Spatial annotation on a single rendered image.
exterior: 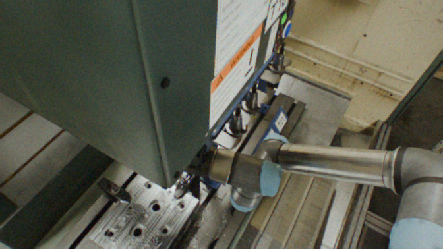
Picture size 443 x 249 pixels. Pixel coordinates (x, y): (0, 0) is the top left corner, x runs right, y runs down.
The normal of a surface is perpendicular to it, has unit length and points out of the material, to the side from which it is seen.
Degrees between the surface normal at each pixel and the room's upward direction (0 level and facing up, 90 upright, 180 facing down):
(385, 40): 90
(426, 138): 0
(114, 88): 90
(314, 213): 8
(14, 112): 90
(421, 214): 50
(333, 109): 25
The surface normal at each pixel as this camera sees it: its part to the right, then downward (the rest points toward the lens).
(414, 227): -0.63, -0.70
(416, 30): -0.51, 0.67
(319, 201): 0.12, -0.69
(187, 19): 0.86, 0.43
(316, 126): -0.16, -0.27
